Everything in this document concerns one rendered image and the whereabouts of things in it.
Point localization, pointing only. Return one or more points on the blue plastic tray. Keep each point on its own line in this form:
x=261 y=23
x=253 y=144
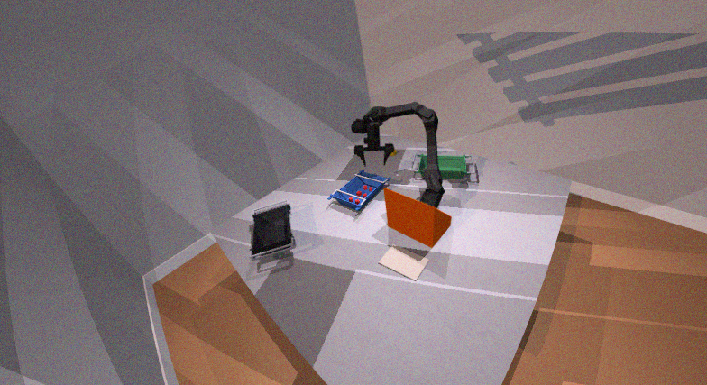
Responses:
x=356 y=184

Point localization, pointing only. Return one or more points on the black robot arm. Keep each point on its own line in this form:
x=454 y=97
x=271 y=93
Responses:
x=434 y=192

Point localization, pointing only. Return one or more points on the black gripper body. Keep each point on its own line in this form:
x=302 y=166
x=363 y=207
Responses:
x=373 y=145

